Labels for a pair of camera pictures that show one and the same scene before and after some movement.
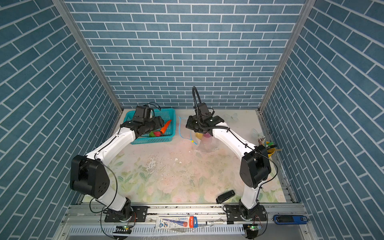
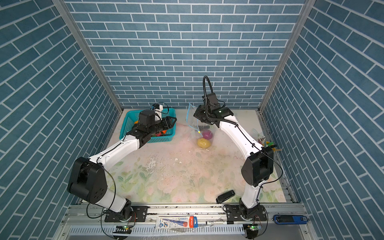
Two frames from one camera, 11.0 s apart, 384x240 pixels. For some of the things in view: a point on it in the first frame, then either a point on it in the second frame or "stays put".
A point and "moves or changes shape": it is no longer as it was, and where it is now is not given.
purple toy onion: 207,135 stays put
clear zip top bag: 205,142 moves or changes shape
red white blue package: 184,222 stays put
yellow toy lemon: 199,135 to 203,143
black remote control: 225,196 stays put
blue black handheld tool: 282,219 stays put
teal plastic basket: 166,115 stays put
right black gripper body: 195,124 to 203,114
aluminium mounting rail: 87,222 stays put
